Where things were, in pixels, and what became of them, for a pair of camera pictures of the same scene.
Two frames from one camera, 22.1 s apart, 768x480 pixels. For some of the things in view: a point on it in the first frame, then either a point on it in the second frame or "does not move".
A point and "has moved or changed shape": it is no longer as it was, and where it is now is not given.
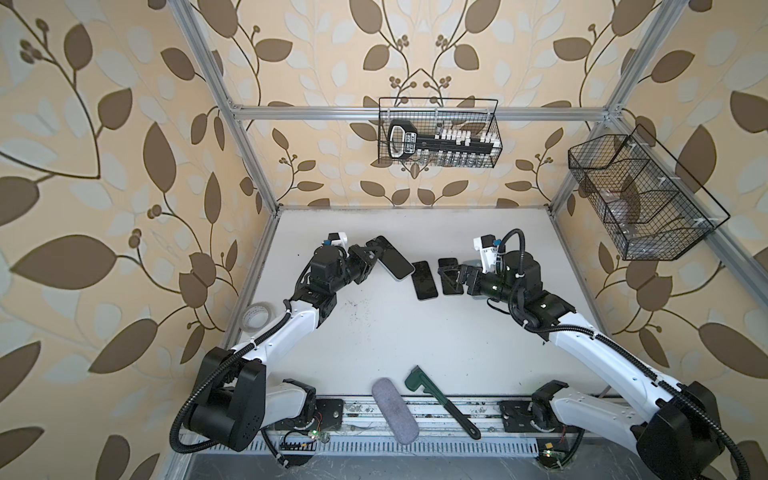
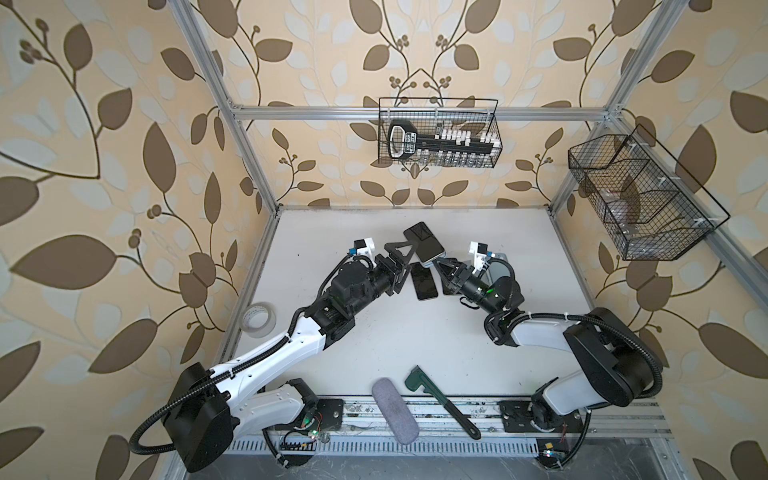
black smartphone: x=448 y=268 does not move
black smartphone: x=423 y=281 does not move
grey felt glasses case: x=395 y=411 does not move
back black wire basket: x=438 y=133 does not move
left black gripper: x=365 y=258 → x=387 y=267
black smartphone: x=391 y=260 has moved or changed shape
